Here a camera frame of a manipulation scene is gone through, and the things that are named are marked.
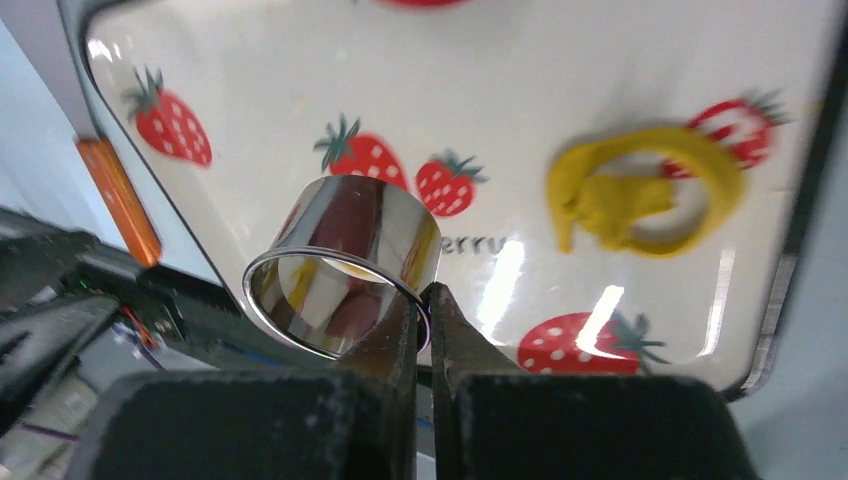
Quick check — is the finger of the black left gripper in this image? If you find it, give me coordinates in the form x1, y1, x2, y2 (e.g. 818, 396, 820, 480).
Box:
1, 295, 119, 431

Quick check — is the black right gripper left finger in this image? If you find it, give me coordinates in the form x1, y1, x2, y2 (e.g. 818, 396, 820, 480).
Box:
66, 294, 419, 479

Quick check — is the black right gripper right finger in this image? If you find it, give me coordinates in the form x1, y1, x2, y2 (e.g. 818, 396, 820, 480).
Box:
423, 282, 757, 479

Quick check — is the round metal cutter ring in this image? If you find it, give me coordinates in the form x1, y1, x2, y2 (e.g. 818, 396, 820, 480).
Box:
241, 175, 444, 361

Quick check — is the yellow dough scrap ring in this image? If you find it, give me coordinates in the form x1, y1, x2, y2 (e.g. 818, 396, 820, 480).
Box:
546, 127, 745, 258

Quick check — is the white strawberry rectangular tray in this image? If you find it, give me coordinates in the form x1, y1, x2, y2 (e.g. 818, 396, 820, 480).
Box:
62, 1, 847, 397

